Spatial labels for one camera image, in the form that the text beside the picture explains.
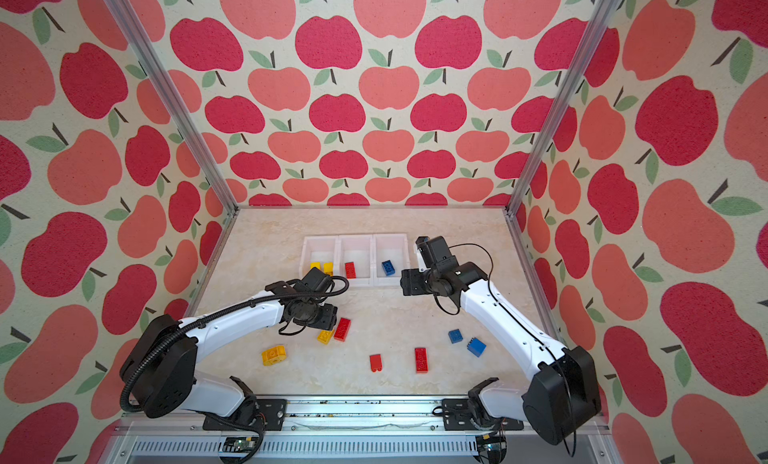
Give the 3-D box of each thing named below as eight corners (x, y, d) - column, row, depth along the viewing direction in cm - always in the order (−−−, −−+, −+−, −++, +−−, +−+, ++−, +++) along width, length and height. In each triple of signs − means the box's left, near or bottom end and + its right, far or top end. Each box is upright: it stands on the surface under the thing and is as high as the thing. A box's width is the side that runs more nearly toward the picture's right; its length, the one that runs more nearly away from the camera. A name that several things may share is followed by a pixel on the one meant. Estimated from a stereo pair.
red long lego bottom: (415, 373, 83) (416, 370, 80) (414, 352, 87) (415, 348, 84) (427, 373, 83) (428, 370, 80) (425, 352, 87) (426, 348, 84)
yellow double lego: (264, 366, 83) (262, 364, 81) (263, 354, 85) (261, 351, 83) (287, 358, 84) (285, 356, 82) (285, 347, 86) (283, 344, 84)
